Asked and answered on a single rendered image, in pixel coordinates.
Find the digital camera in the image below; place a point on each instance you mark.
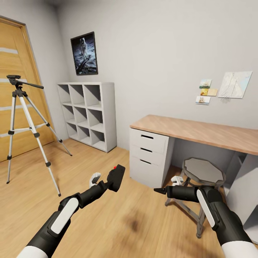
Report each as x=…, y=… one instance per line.
x=116, y=175

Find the bookcase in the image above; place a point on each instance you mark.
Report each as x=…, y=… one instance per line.
x=81, y=110

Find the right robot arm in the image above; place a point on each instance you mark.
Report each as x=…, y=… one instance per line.
x=234, y=241

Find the taboret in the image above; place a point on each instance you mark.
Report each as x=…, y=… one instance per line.
x=203, y=172

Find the painting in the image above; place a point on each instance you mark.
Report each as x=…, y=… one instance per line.
x=84, y=54

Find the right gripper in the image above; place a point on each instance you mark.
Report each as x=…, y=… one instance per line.
x=177, y=192

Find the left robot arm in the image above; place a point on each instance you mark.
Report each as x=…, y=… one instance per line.
x=46, y=240

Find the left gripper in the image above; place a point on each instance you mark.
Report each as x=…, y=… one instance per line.
x=97, y=191

